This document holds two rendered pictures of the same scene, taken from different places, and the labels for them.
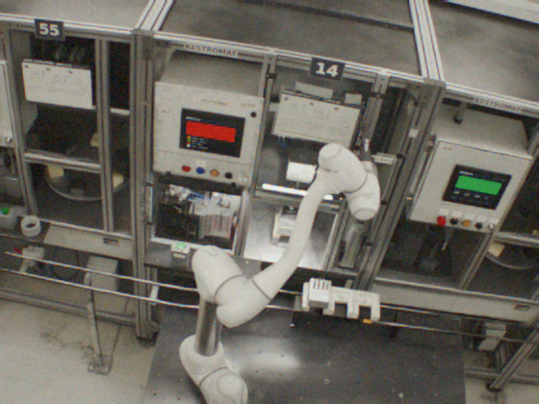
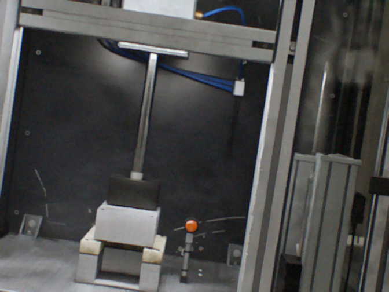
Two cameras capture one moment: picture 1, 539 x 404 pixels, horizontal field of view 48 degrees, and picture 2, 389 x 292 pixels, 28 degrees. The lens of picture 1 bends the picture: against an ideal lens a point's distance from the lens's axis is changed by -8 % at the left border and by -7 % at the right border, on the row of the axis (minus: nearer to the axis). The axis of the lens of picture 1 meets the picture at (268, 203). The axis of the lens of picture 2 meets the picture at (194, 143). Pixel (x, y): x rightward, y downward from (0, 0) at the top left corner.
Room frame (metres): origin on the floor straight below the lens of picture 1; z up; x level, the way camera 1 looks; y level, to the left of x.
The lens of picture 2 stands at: (0.89, -0.23, 1.22)
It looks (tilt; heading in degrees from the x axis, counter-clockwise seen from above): 3 degrees down; 1
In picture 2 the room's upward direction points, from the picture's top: 8 degrees clockwise
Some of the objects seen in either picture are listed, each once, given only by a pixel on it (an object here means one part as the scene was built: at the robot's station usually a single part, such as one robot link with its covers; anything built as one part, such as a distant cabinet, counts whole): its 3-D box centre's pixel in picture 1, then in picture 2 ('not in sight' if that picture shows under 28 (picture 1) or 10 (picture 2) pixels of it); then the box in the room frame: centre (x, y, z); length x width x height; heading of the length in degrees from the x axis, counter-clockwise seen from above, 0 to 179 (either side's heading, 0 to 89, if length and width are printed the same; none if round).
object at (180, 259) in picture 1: (181, 253); not in sight; (1.90, 0.35, 0.97); 0.08 x 0.08 x 0.12; 1
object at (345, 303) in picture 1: (340, 305); not in sight; (1.87, -0.42, 0.84); 0.36 x 0.14 x 0.10; 91
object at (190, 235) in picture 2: not in sight; (187, 251); (2.22, -0.22, 0.96); 0.03 x 0.03 x 0.12; 1
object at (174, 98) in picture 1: (209, 119); not in sight; (2.10, 0.30, 1.60); 0.42 x 0.29 x 0.46; 91
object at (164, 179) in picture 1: (199, 183); not in sight; (1.97, 0.30, 1.37); 0.36 x 0.04 x 0.04; 91
